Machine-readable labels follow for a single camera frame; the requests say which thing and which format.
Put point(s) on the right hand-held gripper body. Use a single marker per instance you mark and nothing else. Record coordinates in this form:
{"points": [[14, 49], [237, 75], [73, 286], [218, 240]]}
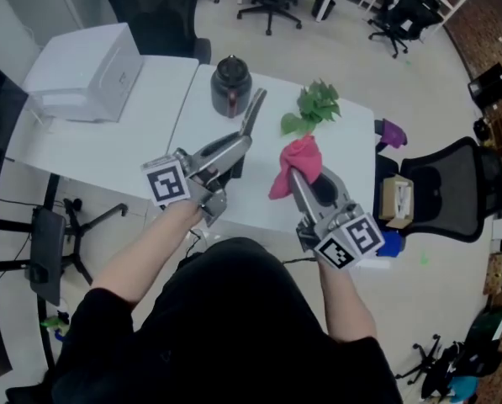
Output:
{"points": [[318, 208]]}

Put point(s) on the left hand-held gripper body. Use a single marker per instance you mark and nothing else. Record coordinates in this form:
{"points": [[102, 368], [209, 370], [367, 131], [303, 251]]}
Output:
{"points": [[217, 152]]}

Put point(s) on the pink cloth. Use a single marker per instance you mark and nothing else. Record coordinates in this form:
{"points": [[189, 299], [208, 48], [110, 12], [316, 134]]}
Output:
{"points": [[299, 160]]}

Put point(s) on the person's right forearm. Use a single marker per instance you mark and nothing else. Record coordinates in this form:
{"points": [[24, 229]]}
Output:
{"points": [[347, 301]]}

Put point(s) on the person's left forearm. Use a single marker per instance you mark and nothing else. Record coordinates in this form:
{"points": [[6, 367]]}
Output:
{"points": [[149, 251]]}

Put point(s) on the purple cloth item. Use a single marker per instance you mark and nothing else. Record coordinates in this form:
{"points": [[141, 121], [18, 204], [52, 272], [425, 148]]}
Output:
{"points": [[392, 135]]}

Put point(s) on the person's left hand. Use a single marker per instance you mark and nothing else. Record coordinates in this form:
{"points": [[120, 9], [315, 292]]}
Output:
{"points": [[202, 177]]}

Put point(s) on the black kettle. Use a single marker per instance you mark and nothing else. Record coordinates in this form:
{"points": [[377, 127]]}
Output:
{"points": [[230, 84]]}

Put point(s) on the cardboard box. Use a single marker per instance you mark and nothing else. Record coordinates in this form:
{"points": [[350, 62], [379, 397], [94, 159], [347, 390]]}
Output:
{"points": [[395, 202]]}

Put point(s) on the green leafy plant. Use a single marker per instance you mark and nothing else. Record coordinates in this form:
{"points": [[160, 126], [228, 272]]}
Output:
{"points": [[318, 107]]}

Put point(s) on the blue item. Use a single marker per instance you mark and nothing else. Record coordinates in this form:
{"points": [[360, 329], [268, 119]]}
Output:
{"points": [[391, 243]]}

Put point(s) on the black mesh office chair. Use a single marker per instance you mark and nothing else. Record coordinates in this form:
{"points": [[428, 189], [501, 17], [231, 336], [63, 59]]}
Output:
{"points": [[456, 187]]}

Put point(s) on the black high-back office chair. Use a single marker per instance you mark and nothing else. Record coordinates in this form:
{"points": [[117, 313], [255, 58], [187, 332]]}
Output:
{"points": [[162, 19]]}

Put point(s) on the black waste bin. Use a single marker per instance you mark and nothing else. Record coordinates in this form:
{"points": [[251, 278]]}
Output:
{"points": [[323, 6]]}

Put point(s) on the person's black clothing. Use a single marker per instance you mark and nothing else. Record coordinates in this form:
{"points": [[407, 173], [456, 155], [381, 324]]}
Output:
{"points": [[225, 331]]}

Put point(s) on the white printer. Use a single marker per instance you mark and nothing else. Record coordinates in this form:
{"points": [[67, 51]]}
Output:
{"points": [[82, 74]]}

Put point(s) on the black chair with star base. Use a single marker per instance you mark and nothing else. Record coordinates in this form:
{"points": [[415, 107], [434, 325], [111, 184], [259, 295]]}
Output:
{"points": [[61, 246]]}

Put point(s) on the black chair star base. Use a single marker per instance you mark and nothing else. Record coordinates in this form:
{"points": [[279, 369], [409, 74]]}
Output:
{"points": [[423, 360]]}

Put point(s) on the black open box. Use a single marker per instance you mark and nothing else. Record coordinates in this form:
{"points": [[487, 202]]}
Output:
{"points": [[491, 84]]}

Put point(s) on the black bag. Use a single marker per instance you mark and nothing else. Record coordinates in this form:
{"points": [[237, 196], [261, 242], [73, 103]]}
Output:
{"points": [[469, 364]]}

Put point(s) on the green toy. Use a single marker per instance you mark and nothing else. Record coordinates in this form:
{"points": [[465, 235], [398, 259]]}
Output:
{"points": [[56, 325]]}

